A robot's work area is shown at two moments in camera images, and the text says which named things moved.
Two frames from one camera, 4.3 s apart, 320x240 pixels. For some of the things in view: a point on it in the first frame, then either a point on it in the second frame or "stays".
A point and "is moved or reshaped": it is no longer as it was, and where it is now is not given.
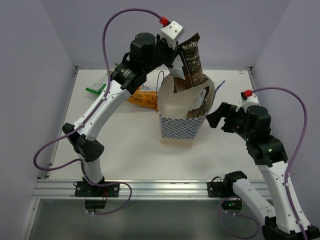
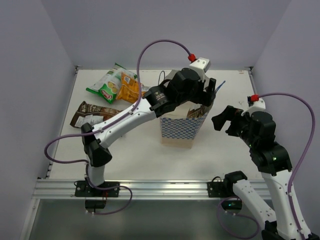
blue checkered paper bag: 177,130 stays
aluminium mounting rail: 62,188 stays
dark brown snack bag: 191,54 is moved or reshaped
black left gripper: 169,53 to 208,91
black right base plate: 218,188 stays
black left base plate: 83,189 stays
